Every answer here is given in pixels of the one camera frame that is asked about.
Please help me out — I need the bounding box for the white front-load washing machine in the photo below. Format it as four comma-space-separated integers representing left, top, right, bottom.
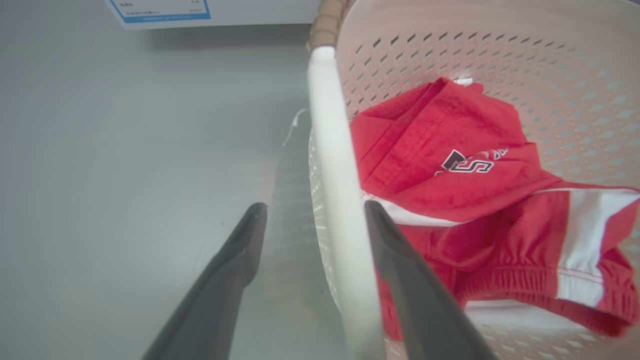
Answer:
104, 0, 321, 31

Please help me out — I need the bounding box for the red and white sports garment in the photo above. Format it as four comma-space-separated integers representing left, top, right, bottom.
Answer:
350, 76, 640, 343

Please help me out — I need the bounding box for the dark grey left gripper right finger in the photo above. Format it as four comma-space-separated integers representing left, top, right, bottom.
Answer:
364, 200, 499, 360

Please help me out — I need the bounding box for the pink perforated plastic laundry basket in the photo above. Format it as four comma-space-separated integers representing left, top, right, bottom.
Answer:
306, 0, 640, 360

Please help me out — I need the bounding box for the thin white thread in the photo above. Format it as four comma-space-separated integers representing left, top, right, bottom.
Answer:
282, 108, 309, 147

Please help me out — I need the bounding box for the blue energy label sticker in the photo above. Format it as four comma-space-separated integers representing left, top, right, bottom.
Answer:
109, 0, 212, 24

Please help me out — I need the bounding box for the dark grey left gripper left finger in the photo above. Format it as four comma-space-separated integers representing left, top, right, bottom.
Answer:
142, 202, 268, 360

